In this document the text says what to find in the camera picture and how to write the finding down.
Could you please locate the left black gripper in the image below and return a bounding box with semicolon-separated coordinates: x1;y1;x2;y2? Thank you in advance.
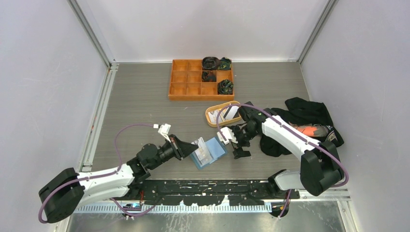
149;133;198;170

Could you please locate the blue leather card holder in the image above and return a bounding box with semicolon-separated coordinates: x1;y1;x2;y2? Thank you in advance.
190;137;228;170

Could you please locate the white patterned card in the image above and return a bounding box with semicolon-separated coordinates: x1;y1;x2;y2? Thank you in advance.
207;109;224;124

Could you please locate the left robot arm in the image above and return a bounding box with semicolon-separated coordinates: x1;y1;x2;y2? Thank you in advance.
38;134;198;224

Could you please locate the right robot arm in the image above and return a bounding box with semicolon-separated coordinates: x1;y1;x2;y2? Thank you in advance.
222;103;349;199

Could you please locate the black and white card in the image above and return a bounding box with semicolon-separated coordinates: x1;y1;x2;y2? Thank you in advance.
223;105;239;120

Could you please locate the oval wooden tray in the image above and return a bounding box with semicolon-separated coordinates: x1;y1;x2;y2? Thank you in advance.
205;101;241;128

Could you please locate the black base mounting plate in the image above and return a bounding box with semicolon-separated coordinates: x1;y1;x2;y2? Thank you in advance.
116;179;287;206

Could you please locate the orange compartment organizer tray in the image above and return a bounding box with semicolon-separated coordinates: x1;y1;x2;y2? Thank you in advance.
168;59;235;101

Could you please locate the black garment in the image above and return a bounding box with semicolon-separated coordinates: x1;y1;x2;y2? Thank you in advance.
260;97;344;157

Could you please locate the dark rolled sock middle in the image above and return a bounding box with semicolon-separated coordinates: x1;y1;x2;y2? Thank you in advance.
201;71;217;82

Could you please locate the dark rolled sock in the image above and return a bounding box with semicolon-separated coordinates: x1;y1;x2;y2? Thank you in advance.
202;57;220;70
201;71;217;82

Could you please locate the dark rolled sock top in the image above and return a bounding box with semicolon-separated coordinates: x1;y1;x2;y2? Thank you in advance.
202;57;220;70

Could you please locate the green rolled sock top right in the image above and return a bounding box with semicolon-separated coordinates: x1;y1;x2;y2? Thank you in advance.
218;57;232;71

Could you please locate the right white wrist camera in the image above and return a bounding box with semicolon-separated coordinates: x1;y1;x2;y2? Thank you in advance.
217;127;238;145

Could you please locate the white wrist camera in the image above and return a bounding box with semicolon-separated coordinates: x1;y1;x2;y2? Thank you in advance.
153;123;171;142
217;127;238;145

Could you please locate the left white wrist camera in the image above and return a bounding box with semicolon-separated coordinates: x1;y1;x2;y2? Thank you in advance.
153;123;171;142

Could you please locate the aluminium frame rail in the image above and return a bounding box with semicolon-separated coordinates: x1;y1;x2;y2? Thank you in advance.
59;179;351;215

